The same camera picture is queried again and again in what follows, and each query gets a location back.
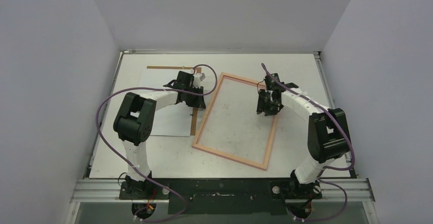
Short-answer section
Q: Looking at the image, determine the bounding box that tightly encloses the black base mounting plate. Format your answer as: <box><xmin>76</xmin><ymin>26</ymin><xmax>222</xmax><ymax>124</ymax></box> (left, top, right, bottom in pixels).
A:
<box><xmin>119</xmin><ymin>178</ymin><xmax>322</xmax><ymax>215</ymax></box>

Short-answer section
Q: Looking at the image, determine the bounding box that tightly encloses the aluminium rail front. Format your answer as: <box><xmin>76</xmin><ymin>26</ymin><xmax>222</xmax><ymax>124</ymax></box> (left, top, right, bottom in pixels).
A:
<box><xmin>70</xmin><ymin>178</ymin><xmax>375</xmax><ymax>204</ymax></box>

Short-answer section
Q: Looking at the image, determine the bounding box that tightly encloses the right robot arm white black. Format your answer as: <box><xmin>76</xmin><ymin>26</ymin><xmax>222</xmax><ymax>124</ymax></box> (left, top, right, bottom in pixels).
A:
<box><xmin>256</xmin><ymin>73</ymin><xmax>351</xmax><ymax>198</ymax></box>

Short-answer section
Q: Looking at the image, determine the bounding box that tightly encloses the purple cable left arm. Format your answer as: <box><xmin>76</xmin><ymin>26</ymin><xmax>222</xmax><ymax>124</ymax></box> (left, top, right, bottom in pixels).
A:
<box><xmin>95</xmin><ymin>64</ymin><xmax>218</xmax><ymax>223</ymax></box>

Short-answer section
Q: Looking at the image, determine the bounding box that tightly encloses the light wooden picture frame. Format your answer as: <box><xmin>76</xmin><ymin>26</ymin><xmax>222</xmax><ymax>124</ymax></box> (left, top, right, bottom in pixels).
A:
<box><xmin>192</xmin><ymin>73</ymin><xmax>278</xmax><ymax>170</ymax></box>

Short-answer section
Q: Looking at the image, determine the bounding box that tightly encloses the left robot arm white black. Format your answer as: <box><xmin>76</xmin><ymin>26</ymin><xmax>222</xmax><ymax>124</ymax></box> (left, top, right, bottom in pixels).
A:
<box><xmin>113</xmin><ymin>71</ymin><xmax>206</xmax><ymax>199</ymax></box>

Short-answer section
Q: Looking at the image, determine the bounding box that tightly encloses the white photo paper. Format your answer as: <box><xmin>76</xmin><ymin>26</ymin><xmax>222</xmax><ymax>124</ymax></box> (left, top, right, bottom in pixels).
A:
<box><xmin>137</xmin><ymin>68</ymin><xmax>197</xmax><ymax>137</ymax></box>

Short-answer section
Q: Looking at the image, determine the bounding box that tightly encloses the brown frame backing board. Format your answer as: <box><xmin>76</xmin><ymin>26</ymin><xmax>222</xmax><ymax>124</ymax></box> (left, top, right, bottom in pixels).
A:
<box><xmin>146</xmin><ymin>66</ymin><xmax>203</xmax><ymax>137</ymax></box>

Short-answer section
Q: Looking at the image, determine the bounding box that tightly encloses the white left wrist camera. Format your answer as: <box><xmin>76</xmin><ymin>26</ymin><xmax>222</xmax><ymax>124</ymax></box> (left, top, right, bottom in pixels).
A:
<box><xmin>193</xmin><ymin>73</ymin><xmax>206</xmax><ymax>83</ymax></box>

